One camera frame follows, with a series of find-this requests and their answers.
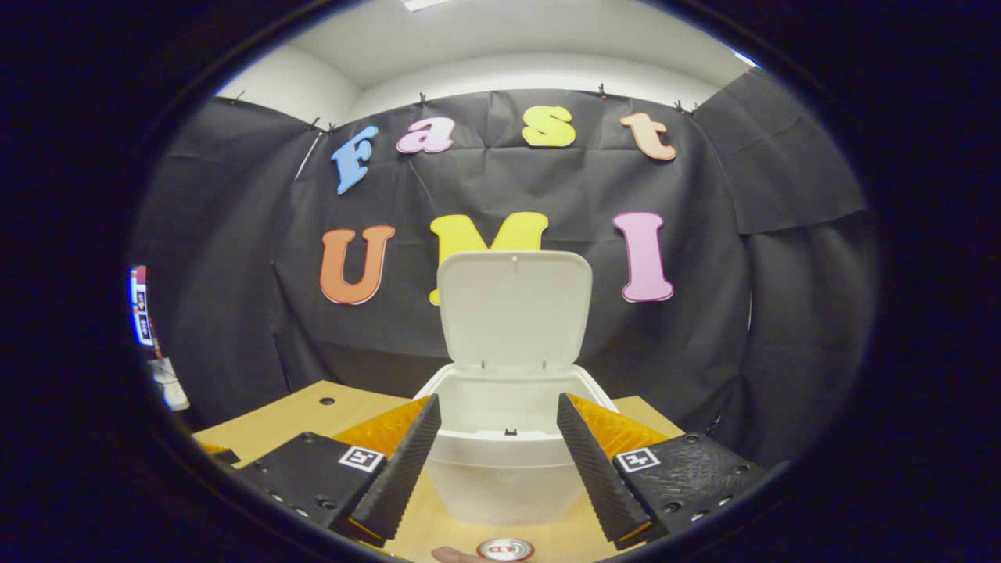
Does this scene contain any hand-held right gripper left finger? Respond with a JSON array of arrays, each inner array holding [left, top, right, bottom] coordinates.
[[231, 393, 443, 548]]

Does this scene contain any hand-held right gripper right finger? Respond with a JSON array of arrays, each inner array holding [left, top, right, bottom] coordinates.
[[556, 393, 767, 550]]

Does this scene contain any red pop can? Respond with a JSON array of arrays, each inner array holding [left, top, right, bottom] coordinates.
[[476, 537, 536, 562]]

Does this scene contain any white garbage bin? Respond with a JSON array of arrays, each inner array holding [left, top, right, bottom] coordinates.
[[411, 249, 622, 529]]

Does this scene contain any wooden desktop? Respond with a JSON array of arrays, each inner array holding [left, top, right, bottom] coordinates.
[[192, 381, 685, 563]]

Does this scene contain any white plastic device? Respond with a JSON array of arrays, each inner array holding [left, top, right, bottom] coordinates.
[[150, 357, 191, 413]]

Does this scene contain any blue framed screen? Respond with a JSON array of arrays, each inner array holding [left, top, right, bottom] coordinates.
[[127, 266, 157, 349]]

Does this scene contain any black backdrop cloth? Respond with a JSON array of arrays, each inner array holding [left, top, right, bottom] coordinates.
[[129, 66, 881, 470]]

